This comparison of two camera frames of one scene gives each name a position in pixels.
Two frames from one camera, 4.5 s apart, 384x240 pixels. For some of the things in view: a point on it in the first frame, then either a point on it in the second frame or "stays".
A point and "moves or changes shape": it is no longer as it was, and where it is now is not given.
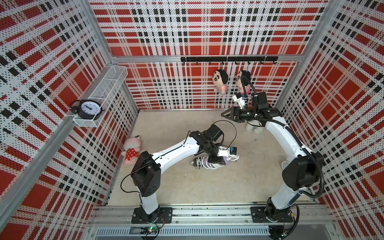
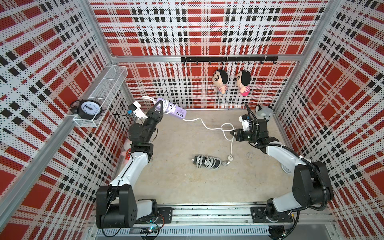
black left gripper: (216, 159) -> (154, 115)
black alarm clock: (87, 109) stays
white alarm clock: (284, 164) stays
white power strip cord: (203, 161) moves or changes shape
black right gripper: (238, 118) -> (238, 137)
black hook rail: (230, 58) stays
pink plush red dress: (132, 145) stays
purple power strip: (226, 159) -> (178, 112)
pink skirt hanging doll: (243, 81) stays
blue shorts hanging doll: (220, 79) stays
